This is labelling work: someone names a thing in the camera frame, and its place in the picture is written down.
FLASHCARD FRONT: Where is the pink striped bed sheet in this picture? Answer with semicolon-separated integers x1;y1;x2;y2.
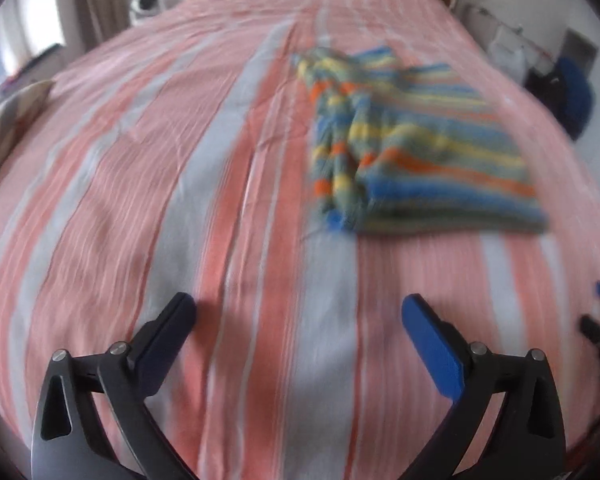
0;0;600;480

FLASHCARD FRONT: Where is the beige curtain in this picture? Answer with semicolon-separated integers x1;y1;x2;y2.
72;0;131;46

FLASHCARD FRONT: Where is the small white round appliance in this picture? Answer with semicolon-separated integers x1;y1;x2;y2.
129;0;163;26

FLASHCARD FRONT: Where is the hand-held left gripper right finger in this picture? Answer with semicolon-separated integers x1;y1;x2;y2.
401;294;567;480

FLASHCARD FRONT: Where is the striped knit sweater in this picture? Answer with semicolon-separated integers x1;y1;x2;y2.
292;46;551;236

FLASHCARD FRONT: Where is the white plastic bag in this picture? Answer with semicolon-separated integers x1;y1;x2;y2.
487;25;528;81

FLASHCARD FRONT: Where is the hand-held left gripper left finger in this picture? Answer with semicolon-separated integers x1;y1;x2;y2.
30;291;198;480

